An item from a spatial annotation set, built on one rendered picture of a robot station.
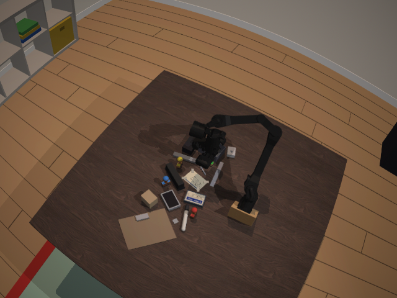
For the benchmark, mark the tan clipboard with grey clip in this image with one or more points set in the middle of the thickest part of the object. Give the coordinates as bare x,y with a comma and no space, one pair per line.
146,229

